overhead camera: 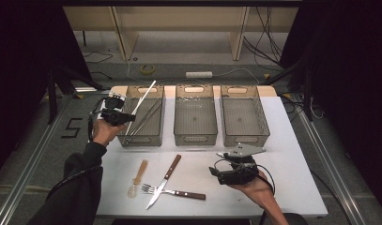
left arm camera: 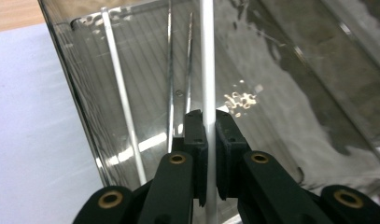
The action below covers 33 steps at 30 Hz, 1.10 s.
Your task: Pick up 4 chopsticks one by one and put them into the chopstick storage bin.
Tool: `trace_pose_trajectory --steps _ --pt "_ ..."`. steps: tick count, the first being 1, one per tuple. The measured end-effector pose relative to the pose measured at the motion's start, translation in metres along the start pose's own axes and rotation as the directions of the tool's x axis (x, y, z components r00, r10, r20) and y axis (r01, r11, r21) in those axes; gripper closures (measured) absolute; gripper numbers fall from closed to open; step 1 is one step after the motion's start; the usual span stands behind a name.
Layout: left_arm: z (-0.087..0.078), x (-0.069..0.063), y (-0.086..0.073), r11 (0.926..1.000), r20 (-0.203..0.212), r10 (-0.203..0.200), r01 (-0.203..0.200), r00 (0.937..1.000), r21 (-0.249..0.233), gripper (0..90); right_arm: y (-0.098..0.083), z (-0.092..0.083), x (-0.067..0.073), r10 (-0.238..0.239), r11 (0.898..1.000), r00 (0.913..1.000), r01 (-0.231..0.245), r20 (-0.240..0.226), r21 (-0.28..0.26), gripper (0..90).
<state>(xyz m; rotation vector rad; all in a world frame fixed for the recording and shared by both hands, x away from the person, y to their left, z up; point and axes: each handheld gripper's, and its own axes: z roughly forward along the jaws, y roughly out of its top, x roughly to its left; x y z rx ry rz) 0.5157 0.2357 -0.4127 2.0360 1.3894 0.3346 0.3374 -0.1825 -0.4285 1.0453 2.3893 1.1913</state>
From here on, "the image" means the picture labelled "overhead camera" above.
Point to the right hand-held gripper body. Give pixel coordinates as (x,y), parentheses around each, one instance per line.
(238,175)

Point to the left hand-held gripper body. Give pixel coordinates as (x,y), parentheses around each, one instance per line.
(113,114)

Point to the smoky clear plastic bin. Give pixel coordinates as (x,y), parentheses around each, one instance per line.
(151,125)
(243,118)
(195,118)

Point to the person's left hand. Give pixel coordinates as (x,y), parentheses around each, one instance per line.
(105,132)

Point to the person's right hand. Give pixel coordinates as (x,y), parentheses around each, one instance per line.
(260,193)

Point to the yellow tape roll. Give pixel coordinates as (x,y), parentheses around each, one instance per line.
(147,69)

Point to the black metal stand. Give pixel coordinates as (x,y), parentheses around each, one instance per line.
(52,93)
(308,93)

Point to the white power strip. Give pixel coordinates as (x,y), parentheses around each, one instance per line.
(198,74)

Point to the beige wooden desk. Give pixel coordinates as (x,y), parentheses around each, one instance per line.
(179,17)

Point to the short aluminium rail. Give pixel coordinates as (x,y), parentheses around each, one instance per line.
(91,90)

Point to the long aluminium floor rail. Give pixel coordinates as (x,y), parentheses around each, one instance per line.
(32,162)
(329,162)

